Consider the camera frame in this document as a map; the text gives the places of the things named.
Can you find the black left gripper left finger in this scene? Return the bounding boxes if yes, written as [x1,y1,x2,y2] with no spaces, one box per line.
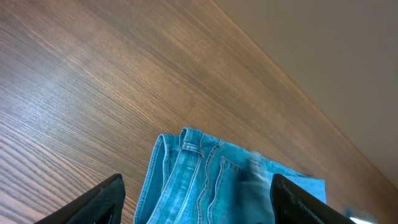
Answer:
[36,174,126,224]

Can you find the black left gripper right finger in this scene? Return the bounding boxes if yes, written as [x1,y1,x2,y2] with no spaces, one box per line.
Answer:
[271,174,354,224]

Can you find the light blue denim jeans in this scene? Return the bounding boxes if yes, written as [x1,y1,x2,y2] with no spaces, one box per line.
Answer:
[133,126,327,224]

